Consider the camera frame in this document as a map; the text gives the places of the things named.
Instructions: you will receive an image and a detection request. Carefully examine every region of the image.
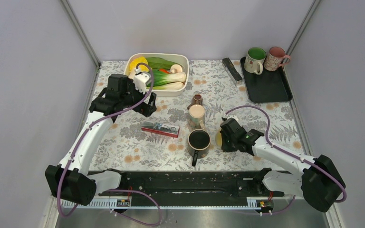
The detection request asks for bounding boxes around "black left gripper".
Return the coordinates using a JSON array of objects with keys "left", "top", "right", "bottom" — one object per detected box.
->
[{"left": 121, "top": 79, "right": 156, "bottom": 117}]

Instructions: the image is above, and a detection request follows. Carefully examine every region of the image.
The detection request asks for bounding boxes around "yellow mug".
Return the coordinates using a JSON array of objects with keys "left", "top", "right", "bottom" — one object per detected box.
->
[{"left": 215, "top": 131, "right": 222, "bottom": 147}]

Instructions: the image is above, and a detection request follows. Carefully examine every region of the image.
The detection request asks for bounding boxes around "black interior mug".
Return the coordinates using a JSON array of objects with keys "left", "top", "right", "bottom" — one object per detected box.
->
[{"left": 187, "top": 129, "right": 211, "bottom": 167}]

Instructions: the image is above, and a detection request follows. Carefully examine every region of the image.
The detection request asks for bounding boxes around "cream christmas mug green inside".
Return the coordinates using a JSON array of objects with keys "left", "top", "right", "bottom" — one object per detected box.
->
[{"left": 244, "top": 47, "right": 266, "bottom": 75}]

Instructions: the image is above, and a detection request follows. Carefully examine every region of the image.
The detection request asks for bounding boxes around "pink ghost pattern mug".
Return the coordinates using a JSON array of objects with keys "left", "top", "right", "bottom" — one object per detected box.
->
[{"left": 263, "top": 47, "right": 291, "bottom": 71}]

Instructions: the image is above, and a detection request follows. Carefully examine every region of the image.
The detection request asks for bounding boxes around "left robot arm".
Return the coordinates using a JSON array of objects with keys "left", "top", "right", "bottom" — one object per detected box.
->
[{"left": 45, "top": 72, "right": 156, "bottom": 206}]

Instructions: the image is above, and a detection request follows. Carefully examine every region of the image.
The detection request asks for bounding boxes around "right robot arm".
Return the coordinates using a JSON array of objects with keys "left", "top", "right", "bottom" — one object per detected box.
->
[{"left": 220, "top": 118, "right": 346, "bottom": 212}]

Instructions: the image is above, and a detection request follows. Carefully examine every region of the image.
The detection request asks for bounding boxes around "tall floral beige mug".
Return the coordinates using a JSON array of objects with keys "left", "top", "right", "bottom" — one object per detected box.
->
[{"left": 188, "top": 104, "right": 206, "bottom": 130}]

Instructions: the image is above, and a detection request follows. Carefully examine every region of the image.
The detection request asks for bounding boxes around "small brown mug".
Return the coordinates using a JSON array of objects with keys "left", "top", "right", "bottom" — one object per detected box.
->
[{"left": 187, "top": 94, "right": 203, "bottom": 110}]

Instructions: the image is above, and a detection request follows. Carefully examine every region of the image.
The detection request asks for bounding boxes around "white napa cabbage toy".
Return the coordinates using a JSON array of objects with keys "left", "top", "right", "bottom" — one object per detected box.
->
[{"left": 129, "top": 57, "right": 149, "bottom": 79}]

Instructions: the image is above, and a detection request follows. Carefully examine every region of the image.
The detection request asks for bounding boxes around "green bok choy toy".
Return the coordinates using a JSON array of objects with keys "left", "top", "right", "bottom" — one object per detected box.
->
[{"left": 153, "top": 70, "right": 186, "bottom": 89}]

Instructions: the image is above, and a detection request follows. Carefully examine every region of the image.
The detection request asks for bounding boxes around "green leaf vegetable toy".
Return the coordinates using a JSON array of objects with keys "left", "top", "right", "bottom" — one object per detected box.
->
[{"left": 146, "top": 57, "right": 176, "bottom": 70}]

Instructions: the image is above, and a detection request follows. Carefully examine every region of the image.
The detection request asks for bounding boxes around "green leek stalk toy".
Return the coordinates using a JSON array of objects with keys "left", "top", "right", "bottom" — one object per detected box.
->
[{"left": 153, "top": 82, "right": 184, "bottom": 91}]

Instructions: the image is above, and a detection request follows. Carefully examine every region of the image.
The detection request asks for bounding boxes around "mushroom toy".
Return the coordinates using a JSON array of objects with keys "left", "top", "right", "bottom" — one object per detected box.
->
[{"left": 170, "top": 64, "right": 183, "bottom": 74}]

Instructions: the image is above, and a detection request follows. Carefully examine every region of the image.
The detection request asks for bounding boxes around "floral tablecloth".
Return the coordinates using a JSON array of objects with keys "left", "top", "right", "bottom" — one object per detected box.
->
[{"left": 89, "top": 60, "right": 304, "bottom": 171}]

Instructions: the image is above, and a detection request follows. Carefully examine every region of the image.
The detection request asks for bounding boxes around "red silver gum box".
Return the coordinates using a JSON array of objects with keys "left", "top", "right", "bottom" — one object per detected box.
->
[{"left": 141, "top": 121, "right": 180, "bottom": 138}]

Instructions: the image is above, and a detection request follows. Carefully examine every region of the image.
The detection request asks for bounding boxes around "black tray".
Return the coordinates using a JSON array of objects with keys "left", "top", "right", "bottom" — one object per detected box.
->
[{"left": 240, "top": 57, "right": 293, "bottom": 103}]

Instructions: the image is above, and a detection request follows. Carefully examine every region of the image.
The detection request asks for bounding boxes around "white vegetable tray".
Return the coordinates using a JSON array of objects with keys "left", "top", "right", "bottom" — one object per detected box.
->
[{"left": 124, "top": 53, "right": 190, "bottom": 97}]

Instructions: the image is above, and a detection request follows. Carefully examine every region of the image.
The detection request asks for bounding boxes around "black rectangular box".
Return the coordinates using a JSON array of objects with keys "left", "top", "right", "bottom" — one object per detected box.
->
[{"left": 222, "top": 57, "right": 243, "bottom": 86}]

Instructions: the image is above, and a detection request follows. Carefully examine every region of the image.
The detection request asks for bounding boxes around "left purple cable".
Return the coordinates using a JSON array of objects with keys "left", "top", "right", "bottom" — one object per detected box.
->
[{"left": 56, "top": 62, "right": 163, "bottom": 227}]

